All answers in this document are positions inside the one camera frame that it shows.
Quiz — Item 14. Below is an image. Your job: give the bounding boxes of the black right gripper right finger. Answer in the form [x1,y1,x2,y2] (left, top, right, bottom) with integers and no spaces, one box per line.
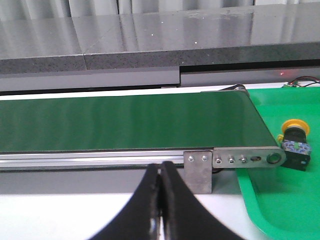
[160,161,242,240]

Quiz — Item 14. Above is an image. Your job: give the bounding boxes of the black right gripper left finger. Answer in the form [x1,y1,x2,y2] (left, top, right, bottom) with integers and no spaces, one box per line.
[91,164,160,240]

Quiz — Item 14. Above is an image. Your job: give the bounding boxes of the steel conveyor support leg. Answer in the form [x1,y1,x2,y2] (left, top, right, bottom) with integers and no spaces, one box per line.
[183,150,213,194]

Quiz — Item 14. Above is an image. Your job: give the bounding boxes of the green plastic tray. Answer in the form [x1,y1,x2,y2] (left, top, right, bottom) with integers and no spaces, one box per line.
[236,87,320,240]

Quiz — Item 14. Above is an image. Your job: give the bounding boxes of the green conveyor belt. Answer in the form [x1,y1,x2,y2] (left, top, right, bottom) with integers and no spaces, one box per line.
[0,91,276,153]

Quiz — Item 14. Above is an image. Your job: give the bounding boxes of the grey cabinet front panel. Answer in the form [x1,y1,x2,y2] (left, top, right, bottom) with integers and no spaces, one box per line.
[0,65,320,94]

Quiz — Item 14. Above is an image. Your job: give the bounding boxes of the small green circuit board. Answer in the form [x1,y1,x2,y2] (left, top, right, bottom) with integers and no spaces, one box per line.
[282,83,301,88]

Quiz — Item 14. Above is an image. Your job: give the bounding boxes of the dark grey stone countertop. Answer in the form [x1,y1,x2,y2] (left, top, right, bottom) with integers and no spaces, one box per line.
[0,2,320,74]

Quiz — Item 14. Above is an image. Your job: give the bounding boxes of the grey curtain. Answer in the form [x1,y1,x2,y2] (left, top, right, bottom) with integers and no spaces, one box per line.
[0,0,312,22]

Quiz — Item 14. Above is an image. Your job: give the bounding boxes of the steel conveyor end bracket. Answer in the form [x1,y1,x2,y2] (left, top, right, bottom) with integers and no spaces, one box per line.
[212,146,286,169]

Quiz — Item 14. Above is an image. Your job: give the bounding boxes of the aluminium conveyor side rail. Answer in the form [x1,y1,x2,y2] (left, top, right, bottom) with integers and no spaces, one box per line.
[0,150,184,171]

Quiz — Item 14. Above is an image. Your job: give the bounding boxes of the yellow push button switch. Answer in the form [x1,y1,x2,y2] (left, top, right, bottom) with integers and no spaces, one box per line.
[277,119,312,172]

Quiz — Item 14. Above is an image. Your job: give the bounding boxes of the red black wires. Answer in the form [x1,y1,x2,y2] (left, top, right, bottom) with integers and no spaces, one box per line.
[287,76,320,88]

